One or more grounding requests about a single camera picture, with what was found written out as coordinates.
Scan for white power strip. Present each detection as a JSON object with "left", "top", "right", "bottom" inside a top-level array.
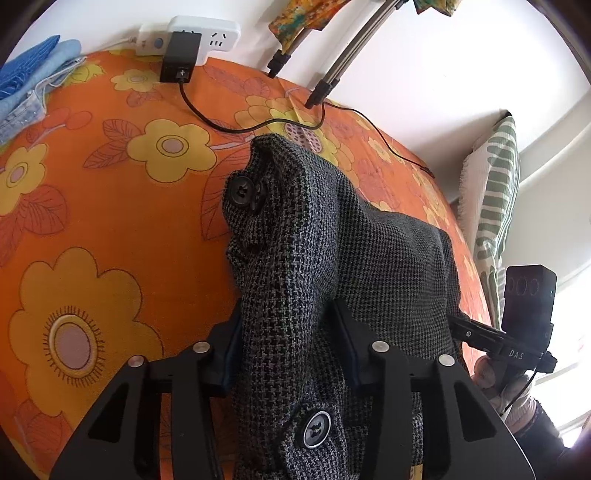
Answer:
[{"left": 135, "top": 15, "right": 241, "bottom": 56}]

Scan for folded blue cloth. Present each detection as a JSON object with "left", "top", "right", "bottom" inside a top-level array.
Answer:
[{"left": 0, "top": 36, "right": 61, "bottom": 100}]

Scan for grey houndstooth short pants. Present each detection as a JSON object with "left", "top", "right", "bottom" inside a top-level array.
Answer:
[{"left": 224, "top": 134, "right": 462, "bottom": 480}]

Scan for orange floral tablecloth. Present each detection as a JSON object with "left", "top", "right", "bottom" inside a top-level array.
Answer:
[{"left": 0, "top": 48, "right": 497, "bottom": 480}]

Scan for orange patterned scarf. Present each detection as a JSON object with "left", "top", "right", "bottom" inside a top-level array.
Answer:
[{"left": 268, "top": 0, "right": 462, "bottom": 54}]

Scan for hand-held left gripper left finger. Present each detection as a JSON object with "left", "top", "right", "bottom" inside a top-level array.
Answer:
[{"left": 48, "top": 305, "right": 243, "bottom": 480}]

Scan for green white striped cushion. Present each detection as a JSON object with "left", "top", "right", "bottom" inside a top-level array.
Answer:
[{"left": 459, "top": 115, "right": 520, "bottom": 324}]

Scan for black cable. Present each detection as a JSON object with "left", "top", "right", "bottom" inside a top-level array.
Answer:
[{"left": 178, "top": 80, "right": 435, "bottom": 178}]

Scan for folded light blue jeans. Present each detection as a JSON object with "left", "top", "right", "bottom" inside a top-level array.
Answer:
[{"left": 0, "top": 39, "right": 88, "bottom": 146}]

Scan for black power adapter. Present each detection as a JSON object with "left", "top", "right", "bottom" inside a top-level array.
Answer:
[{"left": 159, "top": 32, "right": 201, "bottom": 85}]

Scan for person's right hand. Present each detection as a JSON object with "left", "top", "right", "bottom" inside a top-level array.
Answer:
[{"left": 472, "top": 354, "right": 539, "bottom": 423}]

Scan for person's right forearm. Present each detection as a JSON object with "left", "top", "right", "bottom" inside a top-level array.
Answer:
[{"left": 510, "top": 399, "right": 571, "bottom": 460}]

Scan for metal tripod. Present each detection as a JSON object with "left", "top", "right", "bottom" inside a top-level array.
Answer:
[{"left": 267, "top": 0, "right": 407, "bottom": 109}]

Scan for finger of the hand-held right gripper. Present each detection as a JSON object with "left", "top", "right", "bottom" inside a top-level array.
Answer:
[{"left": 447, "top": 313, "right": 505, "bottom": 357}]

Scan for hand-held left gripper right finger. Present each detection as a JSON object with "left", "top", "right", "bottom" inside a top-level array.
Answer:
[{"left": 330, "top": 299, "right": 539, "bottom": 480}]

